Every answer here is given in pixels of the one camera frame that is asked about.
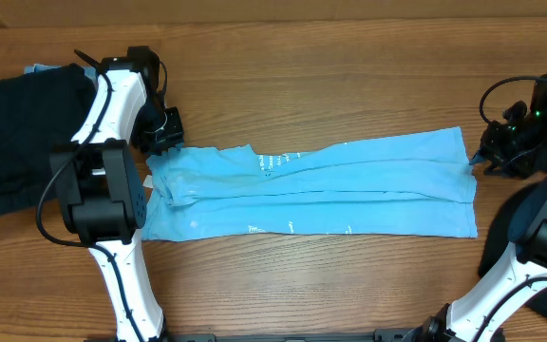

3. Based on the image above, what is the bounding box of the light blue printed t-shirt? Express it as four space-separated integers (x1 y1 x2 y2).
143 127 478 241

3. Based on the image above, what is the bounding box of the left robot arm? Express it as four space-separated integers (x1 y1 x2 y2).
46 46 184 341

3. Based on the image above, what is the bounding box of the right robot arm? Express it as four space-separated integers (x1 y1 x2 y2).
373 73 547 342

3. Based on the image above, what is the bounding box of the folded blue denim garment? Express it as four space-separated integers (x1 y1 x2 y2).
24 64 97 81

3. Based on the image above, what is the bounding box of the folded black garment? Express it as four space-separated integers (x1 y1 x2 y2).
0 64 96 216

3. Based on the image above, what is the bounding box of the black t-shirt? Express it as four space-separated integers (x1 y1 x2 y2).
478 183 547 319

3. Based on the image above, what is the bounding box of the right black cable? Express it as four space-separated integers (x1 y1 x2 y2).
478 75 547 127

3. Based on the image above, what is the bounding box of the black cable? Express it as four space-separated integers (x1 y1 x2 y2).
34 48 146 342
478 75 547 127

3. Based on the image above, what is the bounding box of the left black cable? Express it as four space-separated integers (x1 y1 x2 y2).
34 48 146 342

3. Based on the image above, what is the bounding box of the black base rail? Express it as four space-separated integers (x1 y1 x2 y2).
83 327 507 342

